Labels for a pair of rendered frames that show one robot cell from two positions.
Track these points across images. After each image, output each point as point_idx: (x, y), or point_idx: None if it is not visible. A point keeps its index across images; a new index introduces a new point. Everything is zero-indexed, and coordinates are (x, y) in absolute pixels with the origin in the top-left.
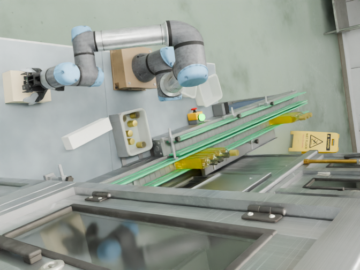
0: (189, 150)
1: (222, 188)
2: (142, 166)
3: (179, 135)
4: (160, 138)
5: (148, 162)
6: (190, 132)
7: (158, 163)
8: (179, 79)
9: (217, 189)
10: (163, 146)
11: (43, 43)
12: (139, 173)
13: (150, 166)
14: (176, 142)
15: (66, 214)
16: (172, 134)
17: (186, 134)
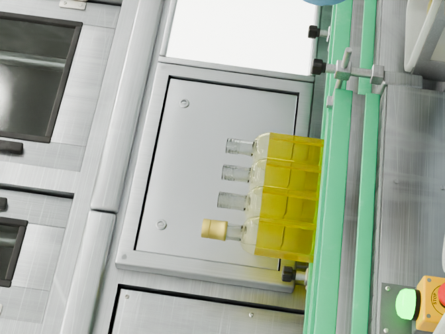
0: (324, 151)
1: (208, 156)
2: (378, 36)
3: (381, 152)
4: (379, 65)
5: (385, 59)
6: (363, 189)
7: (367, 79)
8: None
9: (220, 153)
10: (378, 89)
11: None
12: (357, 10)
13: (370, 56)
14: (377, 143)
15: None
16: (389, 124)
17: (361, 164)
